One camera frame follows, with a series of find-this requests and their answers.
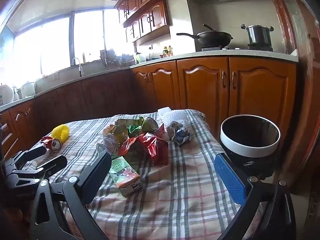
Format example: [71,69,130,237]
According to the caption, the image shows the white foam fruit net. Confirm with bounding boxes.
[161,109,190,130]

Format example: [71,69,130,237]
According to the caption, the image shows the yellow foam fruit net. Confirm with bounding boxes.
[51,124,70,143]

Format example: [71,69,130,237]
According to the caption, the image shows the utensil rack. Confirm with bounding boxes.
[100,49,117,68]

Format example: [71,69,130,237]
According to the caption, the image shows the black wok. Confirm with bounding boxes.
[176,24,234,48]

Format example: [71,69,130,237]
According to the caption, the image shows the white rice cooker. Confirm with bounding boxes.
[0,84,14,105]

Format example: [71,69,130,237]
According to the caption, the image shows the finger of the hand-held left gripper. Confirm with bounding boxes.
[9,145,48,167]
[15,155,68,182]

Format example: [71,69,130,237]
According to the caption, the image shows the kitchen window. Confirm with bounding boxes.
[0,9,135,82]

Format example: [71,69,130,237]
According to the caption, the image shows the white paper ball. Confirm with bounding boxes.
[166,121,192,145]

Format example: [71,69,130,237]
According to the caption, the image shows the black bin with white rim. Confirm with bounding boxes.
[220,114,281,180]

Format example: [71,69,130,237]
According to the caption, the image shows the wooden lower cabinets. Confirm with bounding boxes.
[0,56,298,160]

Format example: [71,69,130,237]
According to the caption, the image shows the shiny green wrapper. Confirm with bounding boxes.
[127,124,144,138]

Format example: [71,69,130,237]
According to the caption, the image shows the yellow wrapper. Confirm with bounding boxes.
[103,124,128,143]

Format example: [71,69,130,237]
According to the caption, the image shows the chrome faucet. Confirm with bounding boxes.
[71,57,83,77]

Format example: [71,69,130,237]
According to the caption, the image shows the wooden cabinets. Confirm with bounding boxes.
[114,0,185,43]
[0,56,298,160]

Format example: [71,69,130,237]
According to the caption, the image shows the gas stove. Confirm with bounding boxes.
[201,44,274,52]

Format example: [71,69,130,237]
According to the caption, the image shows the steel cooking pot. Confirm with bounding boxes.
[241,24,274,46]

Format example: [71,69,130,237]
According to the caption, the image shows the wooden upper cabinets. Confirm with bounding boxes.
[114,0,185,43]

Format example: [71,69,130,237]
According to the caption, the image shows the plaid tablecloth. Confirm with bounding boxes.
[24,109,265,240]

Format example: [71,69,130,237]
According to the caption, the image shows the white kettle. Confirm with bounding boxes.
[16,81,36,99]

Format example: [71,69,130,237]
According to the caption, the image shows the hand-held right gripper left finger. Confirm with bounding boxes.
[29,151,112,240]

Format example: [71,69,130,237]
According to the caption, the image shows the red snack bag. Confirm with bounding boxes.
[117,132,169,166]

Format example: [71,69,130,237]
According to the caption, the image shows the wooden door frame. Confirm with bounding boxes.
[265,0,320,195]

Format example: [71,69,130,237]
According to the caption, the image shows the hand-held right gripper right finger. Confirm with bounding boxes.
[214,152,297,240]

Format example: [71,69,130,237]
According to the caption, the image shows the crushed red can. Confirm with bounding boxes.
[41,135,62,152]

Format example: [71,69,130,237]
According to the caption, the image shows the green and red drink carton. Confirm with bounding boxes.
[109,156,142,197]

